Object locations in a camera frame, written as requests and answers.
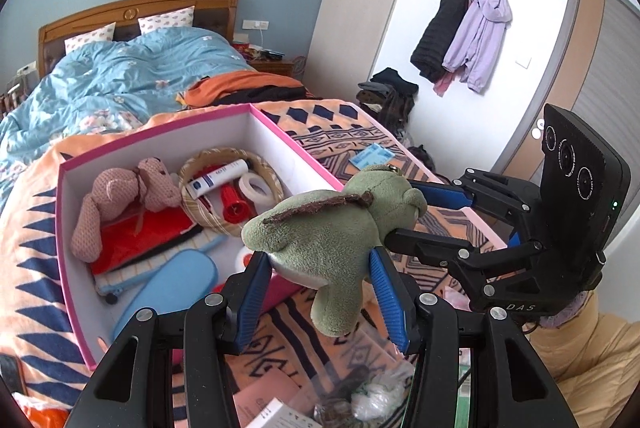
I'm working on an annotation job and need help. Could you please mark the green frog plush toy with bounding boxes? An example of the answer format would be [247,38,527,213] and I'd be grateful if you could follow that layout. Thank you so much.
[241,165,427,337]

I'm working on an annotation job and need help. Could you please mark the dark clothes pile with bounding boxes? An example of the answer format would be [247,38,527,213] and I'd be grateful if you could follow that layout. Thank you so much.
[356,67,419,136]

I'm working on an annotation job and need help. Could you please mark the black hanging jacket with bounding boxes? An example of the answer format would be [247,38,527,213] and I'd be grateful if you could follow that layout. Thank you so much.
[410,0,469,84]

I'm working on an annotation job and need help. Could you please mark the clear plastic bag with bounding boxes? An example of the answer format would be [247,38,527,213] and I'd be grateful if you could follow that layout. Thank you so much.
[312,361,414,427]

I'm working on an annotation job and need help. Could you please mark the white printed paper box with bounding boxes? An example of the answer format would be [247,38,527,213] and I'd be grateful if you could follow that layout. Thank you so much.
[246,399,321,428]

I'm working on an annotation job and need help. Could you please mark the lilac hanging hoodie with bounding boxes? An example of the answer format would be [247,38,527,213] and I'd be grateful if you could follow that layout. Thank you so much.
[442,0,513,93]

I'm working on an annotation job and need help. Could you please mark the plaid woven round basket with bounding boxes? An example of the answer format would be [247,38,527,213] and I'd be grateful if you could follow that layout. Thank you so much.
[178,148,284,237]

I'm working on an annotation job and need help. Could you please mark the wooden wardrobe door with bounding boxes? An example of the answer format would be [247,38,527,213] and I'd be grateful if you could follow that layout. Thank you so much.
[492,0,639,230]

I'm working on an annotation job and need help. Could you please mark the wooden headboard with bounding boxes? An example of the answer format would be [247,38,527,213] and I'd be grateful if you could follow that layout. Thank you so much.
[36,0,240,78]

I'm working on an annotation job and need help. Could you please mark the white blue cream tube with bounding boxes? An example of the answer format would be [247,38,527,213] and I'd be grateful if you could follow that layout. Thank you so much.
[186,159,250,200]

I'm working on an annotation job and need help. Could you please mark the white tape roll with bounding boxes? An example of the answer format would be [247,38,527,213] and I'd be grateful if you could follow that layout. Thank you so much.
[238,171,276,208]

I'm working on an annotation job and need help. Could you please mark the red flat pouch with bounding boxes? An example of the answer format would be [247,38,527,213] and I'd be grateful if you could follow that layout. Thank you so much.
[89,207,203,275]

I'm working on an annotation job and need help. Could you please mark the red plastic cup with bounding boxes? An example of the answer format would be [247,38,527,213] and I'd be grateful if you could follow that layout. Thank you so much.
[220,182,254,224]

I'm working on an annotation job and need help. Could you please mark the pink storage box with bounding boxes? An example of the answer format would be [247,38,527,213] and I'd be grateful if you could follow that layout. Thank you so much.
[54,103,507,372]

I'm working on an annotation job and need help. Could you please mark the pink booklet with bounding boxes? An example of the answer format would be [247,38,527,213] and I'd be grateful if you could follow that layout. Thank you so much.
[233,368,299,427]

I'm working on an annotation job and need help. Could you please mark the light blue duvet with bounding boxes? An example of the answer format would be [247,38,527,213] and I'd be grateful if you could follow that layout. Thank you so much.
[1,27,250,203]

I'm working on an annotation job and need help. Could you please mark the blue card packet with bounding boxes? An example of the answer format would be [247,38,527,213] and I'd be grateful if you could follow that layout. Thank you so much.
[349,143,395,170]

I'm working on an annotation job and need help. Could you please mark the black camera box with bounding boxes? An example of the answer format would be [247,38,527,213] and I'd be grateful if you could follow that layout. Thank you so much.
[540,104,631,283]

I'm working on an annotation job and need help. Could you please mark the yellow puffy jacket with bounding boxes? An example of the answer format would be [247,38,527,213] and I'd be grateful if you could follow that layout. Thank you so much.
[528,292,639,427]

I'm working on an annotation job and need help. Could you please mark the pink dotted plush bear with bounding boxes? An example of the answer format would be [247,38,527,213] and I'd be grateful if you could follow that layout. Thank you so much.
[70,157,182,263]

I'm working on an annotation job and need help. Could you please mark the blue slipper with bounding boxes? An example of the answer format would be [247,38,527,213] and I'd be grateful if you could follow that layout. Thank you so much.
[112,249,218,340]

